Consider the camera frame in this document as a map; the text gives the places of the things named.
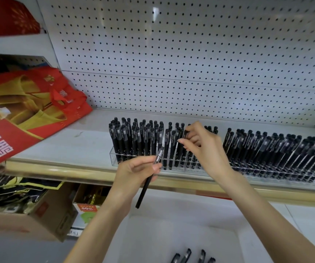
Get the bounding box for white pegboard panel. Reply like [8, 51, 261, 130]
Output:
[36, 0, 315, 128]

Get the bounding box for red shelf label strip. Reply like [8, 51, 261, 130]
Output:
[196, 190, 233, 201]

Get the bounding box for black and yellow bags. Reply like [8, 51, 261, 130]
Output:
[0, 175, 65, 216]

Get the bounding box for green and white box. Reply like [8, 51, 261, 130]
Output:
[73, 203, 102, 231]

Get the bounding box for person's left forearm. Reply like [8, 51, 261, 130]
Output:
[66, 189, 138, 263]

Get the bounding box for person's right hand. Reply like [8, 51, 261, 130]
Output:
[178, 121, 233, 180]

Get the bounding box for row of black capped pens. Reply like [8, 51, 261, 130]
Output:
[223, 128, 315, 184]
[109, 117, 220, 171]

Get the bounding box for person's left hand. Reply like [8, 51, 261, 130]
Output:
[113, 155, 163, 202]

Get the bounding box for red bag with gold pattern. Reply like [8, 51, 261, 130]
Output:
[0, 0, 42, 39]

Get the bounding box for brown cardboard box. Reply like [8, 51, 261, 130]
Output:
[0, 186, 78, 243]

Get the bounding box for large red gift bag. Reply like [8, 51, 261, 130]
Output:
[0, 54, 93, 168]

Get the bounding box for white shelf with gold edge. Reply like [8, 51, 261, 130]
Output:
[5, 109, 315, 210]

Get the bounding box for person's right forearm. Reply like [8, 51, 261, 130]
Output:
[213, 166, 315, 263]

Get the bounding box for gold foil packet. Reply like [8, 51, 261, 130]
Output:
[82, 185, 109, 206]

